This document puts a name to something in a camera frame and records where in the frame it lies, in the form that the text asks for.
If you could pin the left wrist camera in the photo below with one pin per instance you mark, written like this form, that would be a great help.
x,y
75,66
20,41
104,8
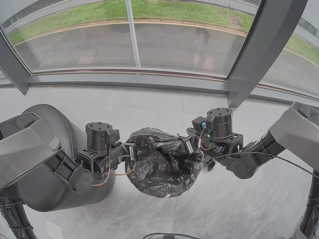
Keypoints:
x,y
113,136

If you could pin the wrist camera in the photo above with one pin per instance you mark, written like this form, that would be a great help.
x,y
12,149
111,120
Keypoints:
x,y
113,136
198,123

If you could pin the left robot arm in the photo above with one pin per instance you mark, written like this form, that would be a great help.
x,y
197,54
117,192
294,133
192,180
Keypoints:
x,y
27,146

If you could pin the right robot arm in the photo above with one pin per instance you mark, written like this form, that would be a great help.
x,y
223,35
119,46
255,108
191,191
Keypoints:
x,y
286,131

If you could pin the black plastic bag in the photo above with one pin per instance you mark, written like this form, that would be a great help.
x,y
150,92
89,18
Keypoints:
x,y
159,163

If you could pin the crumpled black plastic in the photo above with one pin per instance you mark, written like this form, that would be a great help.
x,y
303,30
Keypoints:
x,y
210,165

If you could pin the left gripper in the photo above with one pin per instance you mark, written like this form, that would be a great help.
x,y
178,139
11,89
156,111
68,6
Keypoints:
x,y
124,154

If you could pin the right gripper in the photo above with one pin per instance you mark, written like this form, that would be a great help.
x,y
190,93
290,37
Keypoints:
x,y
199,147

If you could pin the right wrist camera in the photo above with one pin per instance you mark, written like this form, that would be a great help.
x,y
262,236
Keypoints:
x,y
198,123

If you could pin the window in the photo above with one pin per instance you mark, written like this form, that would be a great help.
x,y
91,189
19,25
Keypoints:
x,y
174,46

